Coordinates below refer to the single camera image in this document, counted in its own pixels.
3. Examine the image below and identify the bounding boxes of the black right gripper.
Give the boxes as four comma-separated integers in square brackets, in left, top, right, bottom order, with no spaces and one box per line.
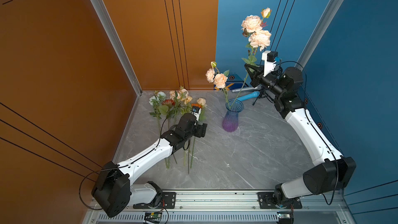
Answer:
[245,63,286,100]

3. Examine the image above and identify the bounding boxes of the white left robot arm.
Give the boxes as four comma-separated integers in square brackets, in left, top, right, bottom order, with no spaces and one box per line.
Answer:
[91,113,207,218]

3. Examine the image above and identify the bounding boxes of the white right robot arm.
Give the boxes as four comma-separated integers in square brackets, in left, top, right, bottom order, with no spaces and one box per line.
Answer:
[245,64,357,208]

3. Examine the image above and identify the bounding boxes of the purple blue glass vase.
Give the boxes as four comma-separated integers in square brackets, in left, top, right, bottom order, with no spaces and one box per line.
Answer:
[222,99,244,132]

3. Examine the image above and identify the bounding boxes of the silver microphone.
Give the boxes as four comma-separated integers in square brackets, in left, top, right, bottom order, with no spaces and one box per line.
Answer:
[231,86,261,93]

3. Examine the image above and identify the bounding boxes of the light blue microphone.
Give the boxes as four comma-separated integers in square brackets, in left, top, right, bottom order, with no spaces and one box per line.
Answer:
[237,91,260,102]

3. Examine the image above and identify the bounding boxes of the black tripod microphone stand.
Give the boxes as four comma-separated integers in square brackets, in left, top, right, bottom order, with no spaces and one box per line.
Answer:
[252,87,274,106]

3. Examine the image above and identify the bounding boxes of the peach flower bunch stem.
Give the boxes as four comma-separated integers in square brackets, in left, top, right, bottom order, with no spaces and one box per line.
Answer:
[169,86,193,174]

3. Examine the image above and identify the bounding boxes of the left circuit board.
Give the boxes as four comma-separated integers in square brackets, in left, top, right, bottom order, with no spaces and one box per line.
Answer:
[143,212,163,224]

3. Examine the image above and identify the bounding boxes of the circuit board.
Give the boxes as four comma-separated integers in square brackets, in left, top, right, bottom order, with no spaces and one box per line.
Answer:
[143,212,163,224]
[276,212,294,224]

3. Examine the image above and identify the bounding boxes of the right circuit board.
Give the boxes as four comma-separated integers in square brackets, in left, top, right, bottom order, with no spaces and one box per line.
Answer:
[276,212,294,224]

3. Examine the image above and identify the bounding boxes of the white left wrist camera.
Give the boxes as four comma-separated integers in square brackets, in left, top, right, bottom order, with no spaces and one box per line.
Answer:
[191,105,202,121]

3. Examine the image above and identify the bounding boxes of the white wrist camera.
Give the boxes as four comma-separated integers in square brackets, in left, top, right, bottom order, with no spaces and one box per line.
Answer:
[262,50,280,77]
[191,105,202,121]

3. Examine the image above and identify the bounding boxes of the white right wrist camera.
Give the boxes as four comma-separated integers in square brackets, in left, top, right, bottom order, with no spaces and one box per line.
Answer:
[262,50,280,77]

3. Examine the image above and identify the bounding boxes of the aluminium corner post right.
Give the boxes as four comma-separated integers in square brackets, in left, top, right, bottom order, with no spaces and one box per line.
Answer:
[295,0,344,71]

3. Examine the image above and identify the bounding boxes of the aluminium corner post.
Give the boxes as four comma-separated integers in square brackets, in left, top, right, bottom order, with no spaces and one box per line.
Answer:
[295,0,344,71]
[90,0,142,96]

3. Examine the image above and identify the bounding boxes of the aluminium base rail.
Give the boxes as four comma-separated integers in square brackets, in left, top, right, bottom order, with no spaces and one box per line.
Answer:
[83,189,355,224]

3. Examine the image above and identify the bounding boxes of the aluminium corner post left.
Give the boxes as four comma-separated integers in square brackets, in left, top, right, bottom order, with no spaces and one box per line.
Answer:
[90,0,142,96]

